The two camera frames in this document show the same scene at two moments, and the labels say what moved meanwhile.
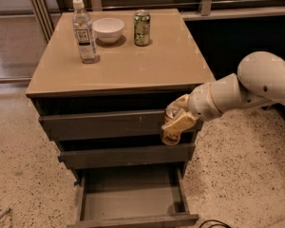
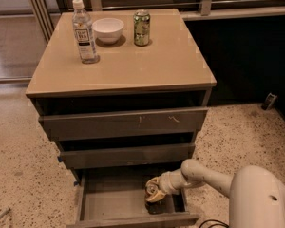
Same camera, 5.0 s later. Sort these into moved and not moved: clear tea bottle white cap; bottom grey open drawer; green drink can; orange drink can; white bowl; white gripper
Moved: white gripper; orange drink can
Not moved: bottom grey open drawer; clear tea bottle white cap; white bowl; green drink can
